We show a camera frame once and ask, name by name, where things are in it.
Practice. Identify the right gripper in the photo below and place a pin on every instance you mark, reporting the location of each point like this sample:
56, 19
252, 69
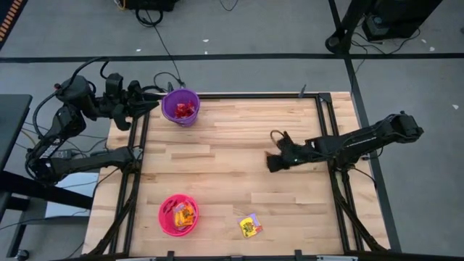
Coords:
295, 154

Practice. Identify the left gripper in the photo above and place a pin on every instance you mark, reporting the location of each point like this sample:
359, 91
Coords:
132, 99

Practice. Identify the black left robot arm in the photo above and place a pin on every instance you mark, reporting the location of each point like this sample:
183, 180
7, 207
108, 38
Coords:
72, 165

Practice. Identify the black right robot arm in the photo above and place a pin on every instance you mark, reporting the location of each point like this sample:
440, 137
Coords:
362, 141

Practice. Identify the purple halloween bucket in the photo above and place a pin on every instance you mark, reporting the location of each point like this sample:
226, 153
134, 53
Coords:
170, 105

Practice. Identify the pink halloween bucket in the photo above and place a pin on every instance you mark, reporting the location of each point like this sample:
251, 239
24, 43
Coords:
166, 217

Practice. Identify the black power brick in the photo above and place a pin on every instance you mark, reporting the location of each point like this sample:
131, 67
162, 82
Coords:
62, 154

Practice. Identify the black desk leg bar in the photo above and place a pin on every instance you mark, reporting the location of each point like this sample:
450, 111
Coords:
43, 190

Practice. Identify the black desk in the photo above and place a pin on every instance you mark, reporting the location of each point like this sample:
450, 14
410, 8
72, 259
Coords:
12, 123

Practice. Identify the black floor stand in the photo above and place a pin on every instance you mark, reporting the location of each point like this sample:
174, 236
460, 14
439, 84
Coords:
342, 32

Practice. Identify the orange striped floor mat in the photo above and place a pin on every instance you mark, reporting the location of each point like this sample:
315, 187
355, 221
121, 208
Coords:
11, 20

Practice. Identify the black equipment box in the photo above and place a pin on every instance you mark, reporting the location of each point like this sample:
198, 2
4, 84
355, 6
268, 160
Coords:
398, 18

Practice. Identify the black caster wheel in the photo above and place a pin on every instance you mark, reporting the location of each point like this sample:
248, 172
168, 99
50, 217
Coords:
21, 254

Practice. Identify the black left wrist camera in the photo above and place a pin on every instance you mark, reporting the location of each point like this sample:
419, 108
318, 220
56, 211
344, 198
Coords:
114, 85

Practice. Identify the black aluminium table frame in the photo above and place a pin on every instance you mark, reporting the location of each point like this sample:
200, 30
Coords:
253, 96

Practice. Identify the grey base plate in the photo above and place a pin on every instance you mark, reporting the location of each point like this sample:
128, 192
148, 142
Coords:
72, 195

